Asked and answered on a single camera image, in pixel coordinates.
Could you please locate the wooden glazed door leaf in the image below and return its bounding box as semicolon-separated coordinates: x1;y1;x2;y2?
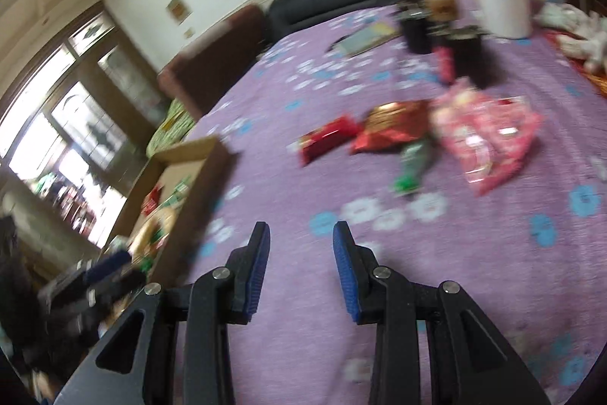
42;77;148;197

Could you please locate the small wall plaque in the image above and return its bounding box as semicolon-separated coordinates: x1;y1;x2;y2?
167;0;190;24

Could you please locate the white plastic jar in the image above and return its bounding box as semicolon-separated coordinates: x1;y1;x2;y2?
467;0;534;39

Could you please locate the brown armchair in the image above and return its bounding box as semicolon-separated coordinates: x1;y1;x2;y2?
158;4;271;116

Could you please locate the large round biscuit packet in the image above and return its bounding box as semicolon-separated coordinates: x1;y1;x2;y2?
128;206;178;263

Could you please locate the green candy packet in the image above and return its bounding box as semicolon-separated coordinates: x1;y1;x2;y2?
391;139;434;197

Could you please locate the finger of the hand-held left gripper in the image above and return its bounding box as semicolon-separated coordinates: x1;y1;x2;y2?
88;269;148;308
80;249;131;287

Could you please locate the narrow glazed wooden panel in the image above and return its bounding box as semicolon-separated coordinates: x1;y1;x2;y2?
97;42;167;126

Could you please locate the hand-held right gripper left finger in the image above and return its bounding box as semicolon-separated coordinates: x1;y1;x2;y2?
52;221;272;405

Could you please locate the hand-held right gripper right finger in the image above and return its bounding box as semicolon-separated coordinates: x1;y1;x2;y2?
332;221;553;405

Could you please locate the shallow cardboard box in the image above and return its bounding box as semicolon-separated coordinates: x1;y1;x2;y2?
102;136;233;287

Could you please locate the pink packet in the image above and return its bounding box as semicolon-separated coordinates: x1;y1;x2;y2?
429;80;544;197

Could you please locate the white plush toy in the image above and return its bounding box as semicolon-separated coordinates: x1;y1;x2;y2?
538;2;607;74

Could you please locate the green patterned cloth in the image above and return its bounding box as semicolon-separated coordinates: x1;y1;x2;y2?
146;98;197;156

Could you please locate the thin booklet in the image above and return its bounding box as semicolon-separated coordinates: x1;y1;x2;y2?
332;22;401;57

